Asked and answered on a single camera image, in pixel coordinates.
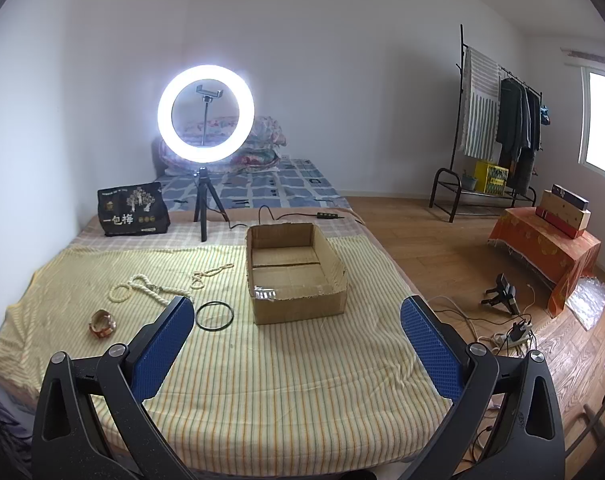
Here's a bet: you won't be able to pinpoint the blue patterned bed sheet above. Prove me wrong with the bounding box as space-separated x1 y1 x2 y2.
156 157 351 211

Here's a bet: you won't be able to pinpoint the black bangle ring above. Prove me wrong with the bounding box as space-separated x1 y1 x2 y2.
195 300 235 332

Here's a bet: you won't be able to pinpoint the twisted pearl rope necklace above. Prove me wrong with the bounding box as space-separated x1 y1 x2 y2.
126 273 194 307

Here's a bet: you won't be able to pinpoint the black clothes rack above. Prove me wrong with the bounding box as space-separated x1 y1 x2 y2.
429 42 549 221

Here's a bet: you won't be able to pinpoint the red watch strap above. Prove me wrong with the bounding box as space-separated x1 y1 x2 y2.
90 309 118 338

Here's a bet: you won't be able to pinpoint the small black floor tripod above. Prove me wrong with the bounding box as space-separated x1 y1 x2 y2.
480 273 521 315

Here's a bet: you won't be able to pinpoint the white power strip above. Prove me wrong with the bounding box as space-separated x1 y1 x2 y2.
493 321 534 353

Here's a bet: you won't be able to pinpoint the black tripod stand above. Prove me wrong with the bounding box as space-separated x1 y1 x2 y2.
194 167 230 243

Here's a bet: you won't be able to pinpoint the yellow box on rack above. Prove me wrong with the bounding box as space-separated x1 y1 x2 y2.
473 160 508 195

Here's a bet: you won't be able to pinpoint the yellow striped towel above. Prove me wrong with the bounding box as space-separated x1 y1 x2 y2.
0 235 451 477

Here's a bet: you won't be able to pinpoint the cardboard box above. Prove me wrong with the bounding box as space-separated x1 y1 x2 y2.
246 223 348 325

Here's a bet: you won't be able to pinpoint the folded floral quilt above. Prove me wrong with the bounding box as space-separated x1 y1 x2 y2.
155 116 287 176

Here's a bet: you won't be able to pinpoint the bubble wrap sheet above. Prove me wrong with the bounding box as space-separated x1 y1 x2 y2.
566 278 605 330

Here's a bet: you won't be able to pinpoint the black snack bag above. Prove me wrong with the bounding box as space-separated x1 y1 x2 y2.
97 182 171 236

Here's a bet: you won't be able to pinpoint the orange cloth covered table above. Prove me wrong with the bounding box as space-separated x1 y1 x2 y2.
488 207 602 318

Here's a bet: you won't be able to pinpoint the window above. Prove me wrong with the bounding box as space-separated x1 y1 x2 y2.
579 67 605 177

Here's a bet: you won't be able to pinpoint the plaid bed sheet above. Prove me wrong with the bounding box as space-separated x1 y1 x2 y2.
70 207 371 250

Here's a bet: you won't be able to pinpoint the black power cable with switch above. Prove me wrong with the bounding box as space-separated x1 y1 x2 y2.
212 202 366 233

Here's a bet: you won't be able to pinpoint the brown cardboard package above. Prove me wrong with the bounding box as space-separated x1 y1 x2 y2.
535 190 591 240

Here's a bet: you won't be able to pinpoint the white ring light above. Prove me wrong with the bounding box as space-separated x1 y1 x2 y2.
157 64 256 165

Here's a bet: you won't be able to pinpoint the striped white towel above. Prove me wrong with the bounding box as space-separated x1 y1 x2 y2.
459 47 501 160

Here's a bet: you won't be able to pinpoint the dark hanging clothes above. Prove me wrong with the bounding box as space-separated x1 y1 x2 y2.
496 78 541 195

